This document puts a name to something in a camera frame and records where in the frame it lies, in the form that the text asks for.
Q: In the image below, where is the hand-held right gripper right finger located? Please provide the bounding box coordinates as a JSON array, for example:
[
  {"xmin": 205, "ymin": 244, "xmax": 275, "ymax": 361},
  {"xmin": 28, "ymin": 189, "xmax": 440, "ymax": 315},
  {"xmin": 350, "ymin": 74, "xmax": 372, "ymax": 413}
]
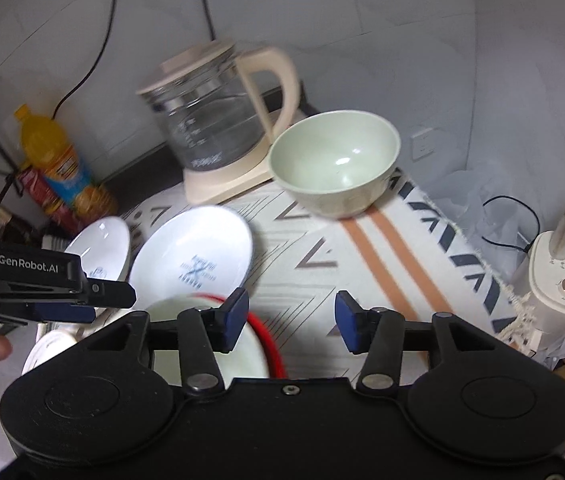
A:
[{"xmin": 335, "ymin": 290, "xmax": 519, "ymax": 393}]

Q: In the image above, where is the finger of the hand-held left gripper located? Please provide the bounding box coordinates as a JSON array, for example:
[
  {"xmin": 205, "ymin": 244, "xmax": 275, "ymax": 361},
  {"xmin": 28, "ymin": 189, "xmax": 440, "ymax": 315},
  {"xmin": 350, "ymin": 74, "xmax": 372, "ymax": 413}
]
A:
[
  {"xmin": 0, "ymin": 302, "xmax": 97, "ymax": 327},
  {"xmin": 80, "ymin": 280, "xmax": 137, "ymax": 311}
]

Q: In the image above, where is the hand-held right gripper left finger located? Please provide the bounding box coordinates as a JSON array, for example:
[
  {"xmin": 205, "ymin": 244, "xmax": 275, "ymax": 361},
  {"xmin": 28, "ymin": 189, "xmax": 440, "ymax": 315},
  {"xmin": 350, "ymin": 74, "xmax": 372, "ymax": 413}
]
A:
[{"xmin": 70, "ymin": 287, "xmax": 251, "ymax": 393}]

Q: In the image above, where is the white red-rimmed bowl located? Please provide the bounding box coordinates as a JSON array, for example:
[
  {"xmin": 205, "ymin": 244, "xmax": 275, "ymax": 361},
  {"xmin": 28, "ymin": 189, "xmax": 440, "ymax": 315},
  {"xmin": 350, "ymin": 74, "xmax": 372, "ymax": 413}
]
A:
[{"xmin": 146, "ymin": 296, "xmax": 290, "ymax": 380}]

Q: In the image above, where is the plain white plate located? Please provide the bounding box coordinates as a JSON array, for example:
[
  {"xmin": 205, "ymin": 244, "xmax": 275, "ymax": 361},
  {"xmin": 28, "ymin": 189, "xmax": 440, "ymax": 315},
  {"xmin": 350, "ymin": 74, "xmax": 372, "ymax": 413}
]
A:
[{"xmin": 21, "ymin": 329, "xmax": 80, "ymax": 377}]

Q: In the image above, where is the small white printed plate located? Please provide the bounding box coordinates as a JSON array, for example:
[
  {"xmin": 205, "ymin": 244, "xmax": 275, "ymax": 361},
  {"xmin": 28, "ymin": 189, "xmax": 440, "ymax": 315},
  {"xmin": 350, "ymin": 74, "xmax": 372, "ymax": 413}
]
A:
[{"xmin": 62, "ymin": 216, "xmax": 131, "ymax": 283}]

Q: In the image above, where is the large white printed plate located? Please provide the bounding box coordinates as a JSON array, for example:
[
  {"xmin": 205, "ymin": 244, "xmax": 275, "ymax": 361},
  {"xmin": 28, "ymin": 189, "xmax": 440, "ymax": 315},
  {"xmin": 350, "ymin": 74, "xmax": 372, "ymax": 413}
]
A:
[{"xmin": 127, "ymin": 205, "xmax": 254, "ymax": 313}]

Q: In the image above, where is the pale green bowl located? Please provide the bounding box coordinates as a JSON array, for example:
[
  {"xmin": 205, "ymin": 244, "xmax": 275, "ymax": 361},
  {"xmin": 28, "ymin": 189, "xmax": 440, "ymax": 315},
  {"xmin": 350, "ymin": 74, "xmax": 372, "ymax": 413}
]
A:
[{"xmin": 268, "ymin": 110, "xmax": 401, "ymax": 220}]

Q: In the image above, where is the patterned tablecloth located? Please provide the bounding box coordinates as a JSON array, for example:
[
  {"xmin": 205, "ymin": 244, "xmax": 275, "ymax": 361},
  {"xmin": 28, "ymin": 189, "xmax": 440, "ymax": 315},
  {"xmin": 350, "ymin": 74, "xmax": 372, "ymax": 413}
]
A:
[{"xmin": 121, "ymin": 164, "xmax": 538, "ymax": 381}]

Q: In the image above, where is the red drink can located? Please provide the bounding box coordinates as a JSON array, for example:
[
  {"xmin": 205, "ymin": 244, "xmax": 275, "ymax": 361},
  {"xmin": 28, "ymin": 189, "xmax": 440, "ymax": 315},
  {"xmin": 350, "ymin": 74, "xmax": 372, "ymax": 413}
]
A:
[{"xmin": 16, "ymin": 167, "xmax": 79, "ymax": 235}]

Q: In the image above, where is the orange juice bottle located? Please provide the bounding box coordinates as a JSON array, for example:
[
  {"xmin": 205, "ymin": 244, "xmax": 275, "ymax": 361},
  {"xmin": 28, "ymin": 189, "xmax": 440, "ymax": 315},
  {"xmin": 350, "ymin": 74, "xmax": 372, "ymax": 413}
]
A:
[{"xmin": 14, "ymin": 104, "xmax": 119, "ymax": 227}]

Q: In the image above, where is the cream chopstick holder appliance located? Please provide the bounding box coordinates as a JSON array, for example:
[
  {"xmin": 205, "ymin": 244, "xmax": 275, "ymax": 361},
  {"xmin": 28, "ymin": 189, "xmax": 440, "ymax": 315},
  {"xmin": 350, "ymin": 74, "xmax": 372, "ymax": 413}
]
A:
[{"xmin": 526, "ymin": 230, "xmax": 565, "ymax": 357}]

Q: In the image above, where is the thin black appliance cable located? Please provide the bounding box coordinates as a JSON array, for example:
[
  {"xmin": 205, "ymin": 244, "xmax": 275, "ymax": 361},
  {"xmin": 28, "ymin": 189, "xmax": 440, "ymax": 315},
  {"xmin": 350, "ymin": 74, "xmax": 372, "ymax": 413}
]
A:
[{"xmin": 481, "ymin": 195, "xmax": 536, "ymax": 257}]

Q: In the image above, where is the white wall socket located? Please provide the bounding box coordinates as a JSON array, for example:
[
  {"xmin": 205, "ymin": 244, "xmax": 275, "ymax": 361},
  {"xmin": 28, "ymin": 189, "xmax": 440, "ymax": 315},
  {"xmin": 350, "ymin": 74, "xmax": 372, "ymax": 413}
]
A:
[{"xmin": 409, "ymin": 127, "xmax": 436, "ymax": 162}]

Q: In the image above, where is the glass kettle with cream handle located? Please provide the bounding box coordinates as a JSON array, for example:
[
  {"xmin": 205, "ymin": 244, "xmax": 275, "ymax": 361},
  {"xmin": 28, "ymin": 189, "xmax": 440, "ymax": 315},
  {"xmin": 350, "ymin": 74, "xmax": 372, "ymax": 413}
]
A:
[{"xmin": 135, "ymin": 39, "xmax": 301, "ymax": 172}]

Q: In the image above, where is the black power cable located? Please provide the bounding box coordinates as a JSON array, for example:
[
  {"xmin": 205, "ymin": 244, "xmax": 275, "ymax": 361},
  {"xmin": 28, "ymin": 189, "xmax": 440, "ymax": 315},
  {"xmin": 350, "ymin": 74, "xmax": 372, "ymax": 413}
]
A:
[
  {"xmin": 51, "ymin": 0, "xmax": 120, "ymax": 117},
  {"xmin": 194, "ymin": 0, "xmax": 219, "ymax": 44}
]

